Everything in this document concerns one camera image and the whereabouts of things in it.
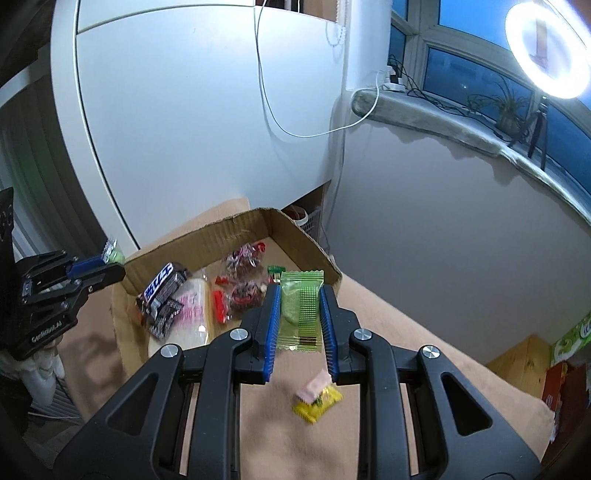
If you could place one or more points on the window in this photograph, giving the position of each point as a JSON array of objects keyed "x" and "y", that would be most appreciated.
[{"x": 461, "y": 60}]

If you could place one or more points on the small green snack packet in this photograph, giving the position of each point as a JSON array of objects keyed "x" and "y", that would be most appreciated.
[{"x": 276, "y": 272}]

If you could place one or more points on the red carton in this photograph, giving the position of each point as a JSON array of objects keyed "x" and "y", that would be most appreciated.
[{"x": 561, "y": 387}]

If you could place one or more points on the pink and white bread packet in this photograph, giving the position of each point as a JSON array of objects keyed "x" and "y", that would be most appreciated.
[{"x": 194, "y": 314}]

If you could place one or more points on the potted plant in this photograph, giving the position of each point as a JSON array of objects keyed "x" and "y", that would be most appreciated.
[{"x": 505, "y": 110}]

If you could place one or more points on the grey window sill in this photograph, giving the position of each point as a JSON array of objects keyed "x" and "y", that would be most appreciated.
[{"x": 452, "y": 127}]

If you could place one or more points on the black and silver snack packet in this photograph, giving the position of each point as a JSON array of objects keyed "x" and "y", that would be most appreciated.
[{"x": 164, "y": 321}]

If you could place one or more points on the yellow snack packet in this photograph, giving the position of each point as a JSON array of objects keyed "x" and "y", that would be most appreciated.
[{"x": 318, "y": 406}]

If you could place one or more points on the clear red-topped snack packet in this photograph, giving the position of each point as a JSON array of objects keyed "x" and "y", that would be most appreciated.
[{"x": 247, "y": 256}]

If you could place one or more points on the red clear candy bags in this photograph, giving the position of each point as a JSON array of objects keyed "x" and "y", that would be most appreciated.
[{"x": 240, "y": 297}]

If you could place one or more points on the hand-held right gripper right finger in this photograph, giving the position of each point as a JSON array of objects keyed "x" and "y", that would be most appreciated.
[{"x": 328, "y": 332}]

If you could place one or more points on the white power strip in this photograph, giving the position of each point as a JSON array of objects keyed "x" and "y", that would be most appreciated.
[{"x": 397, "y": 83}]

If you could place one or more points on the white plastic basket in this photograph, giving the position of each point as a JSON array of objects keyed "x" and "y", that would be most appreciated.
[{"x": 309, "y": 221}]

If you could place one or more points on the cardboard box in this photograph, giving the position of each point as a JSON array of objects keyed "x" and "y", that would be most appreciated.
[{"x": 286, "y": 235}]

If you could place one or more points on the wooden stool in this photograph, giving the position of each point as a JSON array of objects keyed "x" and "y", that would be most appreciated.
[{"x": 521, "y": 364}]

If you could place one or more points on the small pink snack packet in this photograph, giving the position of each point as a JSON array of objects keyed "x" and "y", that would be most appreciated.
[{"x": 314, "y": 386}]

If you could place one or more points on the white wardrobe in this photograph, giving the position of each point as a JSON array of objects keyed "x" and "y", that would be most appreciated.
[{"x": 207, "y": 115}]

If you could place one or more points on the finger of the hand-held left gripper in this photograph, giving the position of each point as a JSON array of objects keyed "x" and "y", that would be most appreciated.
[
  {"x": 90, "y": 266},
  {"x": 106, "y": 277}
]

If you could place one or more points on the person's left hand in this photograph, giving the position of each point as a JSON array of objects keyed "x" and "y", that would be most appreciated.
[{"x": 44, "y": 369}]

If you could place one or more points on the black blue-white candy bar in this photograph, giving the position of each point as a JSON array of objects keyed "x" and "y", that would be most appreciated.
[{"x": 164, "y": 286}]

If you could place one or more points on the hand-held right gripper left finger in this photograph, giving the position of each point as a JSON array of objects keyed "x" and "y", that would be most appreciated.
[{"x": 272, "y": 332}]

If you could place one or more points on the green wafer snack packet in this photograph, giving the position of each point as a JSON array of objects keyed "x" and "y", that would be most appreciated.
[{"x": 300, "y": 309}]

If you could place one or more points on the green printed carton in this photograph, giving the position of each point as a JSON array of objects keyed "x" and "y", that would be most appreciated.
[{"x": 572, "y": 341}]

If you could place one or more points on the pale green small packet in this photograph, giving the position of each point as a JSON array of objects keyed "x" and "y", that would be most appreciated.
[{"x": 113, "y": 251}]

